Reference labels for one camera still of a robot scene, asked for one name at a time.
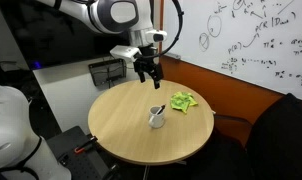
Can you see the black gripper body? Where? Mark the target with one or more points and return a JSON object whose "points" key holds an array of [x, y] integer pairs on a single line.
{"points": [[147, 61]]}

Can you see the black marker pen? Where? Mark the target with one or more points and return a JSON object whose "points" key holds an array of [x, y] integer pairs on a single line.
{"points": [[161, 109]]}

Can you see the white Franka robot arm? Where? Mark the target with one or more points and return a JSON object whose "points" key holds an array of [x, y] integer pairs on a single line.
{"points": [[119, 13]]}

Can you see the white ceramic mug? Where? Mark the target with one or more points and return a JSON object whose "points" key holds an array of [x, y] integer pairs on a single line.
{"points": [[156, 121]]}

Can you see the grey whiteboard tray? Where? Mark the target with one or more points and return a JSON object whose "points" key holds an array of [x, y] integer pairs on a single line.
{"points": [[173, 55]]}

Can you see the yellow-green crumpled cloth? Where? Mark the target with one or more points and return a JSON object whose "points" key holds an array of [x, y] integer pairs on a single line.
{"points": [[182, 101]]}

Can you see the round wooden table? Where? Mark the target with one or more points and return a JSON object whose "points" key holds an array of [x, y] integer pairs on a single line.
{"points": [[124, 130]]}

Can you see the white cabinet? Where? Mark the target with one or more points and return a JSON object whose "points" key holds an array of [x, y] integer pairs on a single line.
{"points": [[66, 93]]}

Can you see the orange black clamp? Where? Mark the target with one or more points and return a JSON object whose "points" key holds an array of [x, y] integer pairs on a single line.
{"points": [[84, 145]]}

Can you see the whiteboard with writing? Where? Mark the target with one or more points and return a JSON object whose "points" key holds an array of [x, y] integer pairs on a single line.
{"points": [[244, 30]]}

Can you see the large black screen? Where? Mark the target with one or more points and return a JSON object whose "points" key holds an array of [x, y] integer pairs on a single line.
{"points": [[41, 30]]}

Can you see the black office chair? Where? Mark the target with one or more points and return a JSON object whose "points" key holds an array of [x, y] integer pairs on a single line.
{"points": [[277, 143]]}

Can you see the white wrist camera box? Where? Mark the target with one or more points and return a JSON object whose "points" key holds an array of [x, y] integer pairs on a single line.
{"points": [[124, 52]]}

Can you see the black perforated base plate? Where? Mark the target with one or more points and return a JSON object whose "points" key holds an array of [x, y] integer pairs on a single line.
{"points": [[81, 163]]}

